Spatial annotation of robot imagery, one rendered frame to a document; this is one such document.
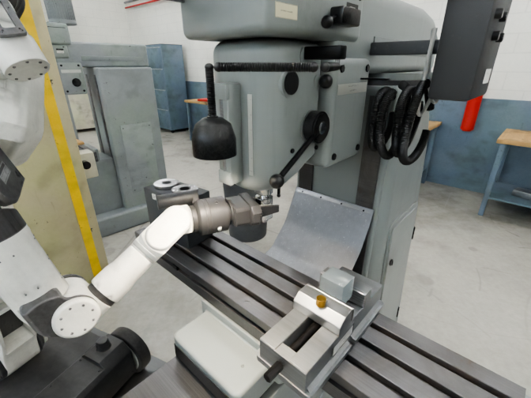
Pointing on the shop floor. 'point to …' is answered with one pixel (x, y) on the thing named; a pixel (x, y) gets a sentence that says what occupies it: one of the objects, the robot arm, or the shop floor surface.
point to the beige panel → (58, 176)
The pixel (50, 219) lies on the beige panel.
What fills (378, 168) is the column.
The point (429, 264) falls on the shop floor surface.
